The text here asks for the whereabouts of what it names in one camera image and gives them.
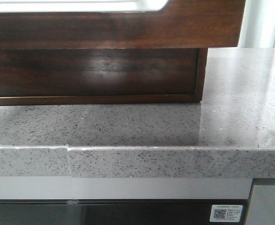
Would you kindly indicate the wooden drawer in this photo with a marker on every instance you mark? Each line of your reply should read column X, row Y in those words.
column 92, row 70
column 180, row 24

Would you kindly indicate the white drawer handle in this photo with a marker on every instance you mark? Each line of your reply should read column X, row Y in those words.
column 33, row 6

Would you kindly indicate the dark wooden drawer cabinet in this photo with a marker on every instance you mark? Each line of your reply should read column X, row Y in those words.
column 201, row 75

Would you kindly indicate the white QR code sticker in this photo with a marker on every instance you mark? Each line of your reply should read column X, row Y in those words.
column 226, row 213

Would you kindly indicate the grey cabinet door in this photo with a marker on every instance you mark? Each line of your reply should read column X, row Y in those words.
column 262, row 203

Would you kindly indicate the black oven front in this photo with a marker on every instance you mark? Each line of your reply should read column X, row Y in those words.
column 113, row 212

